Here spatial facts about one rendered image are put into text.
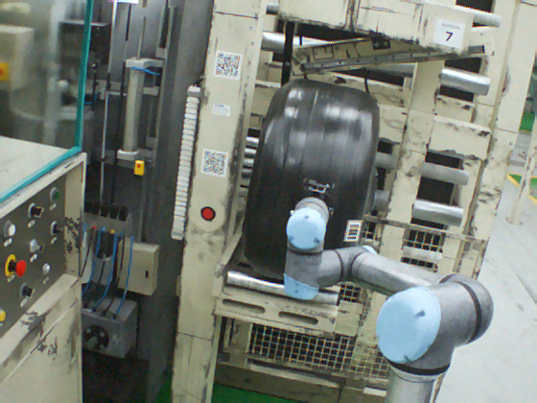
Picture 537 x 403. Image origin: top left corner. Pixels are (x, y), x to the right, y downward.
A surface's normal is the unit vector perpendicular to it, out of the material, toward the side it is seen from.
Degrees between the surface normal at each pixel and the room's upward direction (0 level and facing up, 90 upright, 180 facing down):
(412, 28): 90
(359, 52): 90
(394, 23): 90
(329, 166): 61
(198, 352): 90
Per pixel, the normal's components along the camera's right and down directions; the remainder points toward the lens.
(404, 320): -0.85, -0.07
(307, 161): -0.08, -0.15
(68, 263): -0.18, 0.33
